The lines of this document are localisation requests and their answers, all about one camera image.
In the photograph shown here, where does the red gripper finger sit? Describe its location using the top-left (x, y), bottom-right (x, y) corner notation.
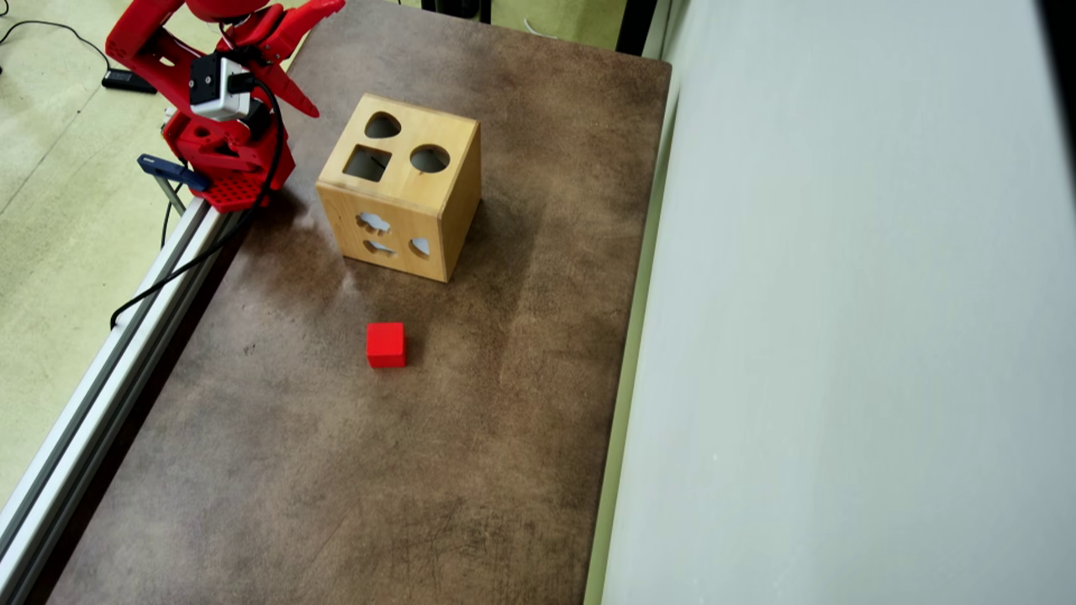
top-left (277, 0), bottom-right (346, 58)
top-left (252, 60), bottom-right (322, 119)

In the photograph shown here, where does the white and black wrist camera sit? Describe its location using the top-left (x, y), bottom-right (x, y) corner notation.
top-left (188, 54), bottom-right (255, 124)

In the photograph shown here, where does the black furniture foot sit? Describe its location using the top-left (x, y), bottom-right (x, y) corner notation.
top-left (420, 0), bottom-right (493, 24)

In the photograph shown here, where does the red robot base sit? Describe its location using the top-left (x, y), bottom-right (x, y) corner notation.
top-left (161, 105), bottom-right (297, 213)

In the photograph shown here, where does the thin black mains cable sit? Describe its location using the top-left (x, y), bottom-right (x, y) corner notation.
top-left (0, 18), bottom-right (112, 76)

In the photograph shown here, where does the black vertical post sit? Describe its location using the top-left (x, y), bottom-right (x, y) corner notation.
top-left (616, 0), bottom-right (659, 57)

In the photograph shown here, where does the black power adapter brick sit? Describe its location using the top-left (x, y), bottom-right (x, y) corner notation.
top-left (102, 69), bottom-right (161, 94)

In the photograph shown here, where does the wooden shape sorter box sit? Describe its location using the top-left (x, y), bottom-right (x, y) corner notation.
top-left (316, 92), bottom-right (483, 284)

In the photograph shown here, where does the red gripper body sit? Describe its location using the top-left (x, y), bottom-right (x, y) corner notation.
top-left (220, 7), bottom-right (295, 78)

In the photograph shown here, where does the red cube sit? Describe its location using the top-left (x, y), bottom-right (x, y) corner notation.
top-left (366, 322), bottom-right (407, 370)

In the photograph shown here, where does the aluminium profile rail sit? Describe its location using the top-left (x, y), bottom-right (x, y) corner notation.
top-left (0, 195), bottom-right (253, 605)

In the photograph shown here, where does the blue bar clamp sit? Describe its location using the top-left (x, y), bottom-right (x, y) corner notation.
top-left (137, 154), bottom-right (211, 215)

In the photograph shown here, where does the thick black camera cable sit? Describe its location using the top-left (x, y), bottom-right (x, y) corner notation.
top-left (109, 74), bottom-right (287, 330)

